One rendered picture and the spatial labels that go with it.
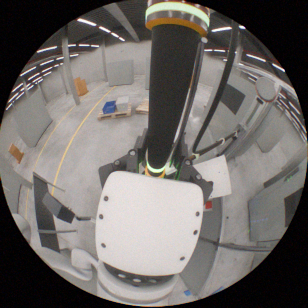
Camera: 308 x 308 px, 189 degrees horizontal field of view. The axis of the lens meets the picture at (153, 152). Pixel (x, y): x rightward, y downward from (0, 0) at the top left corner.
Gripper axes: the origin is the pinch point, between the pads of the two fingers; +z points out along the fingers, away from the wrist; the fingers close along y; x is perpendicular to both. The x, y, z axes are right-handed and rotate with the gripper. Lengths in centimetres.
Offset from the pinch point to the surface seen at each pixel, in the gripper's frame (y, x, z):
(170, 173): 3.5, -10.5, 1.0
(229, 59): 6.6, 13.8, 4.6
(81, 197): -138, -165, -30
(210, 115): 6.8, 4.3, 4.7
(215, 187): 37, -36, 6
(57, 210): -59, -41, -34
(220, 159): 41, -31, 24
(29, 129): -607, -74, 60
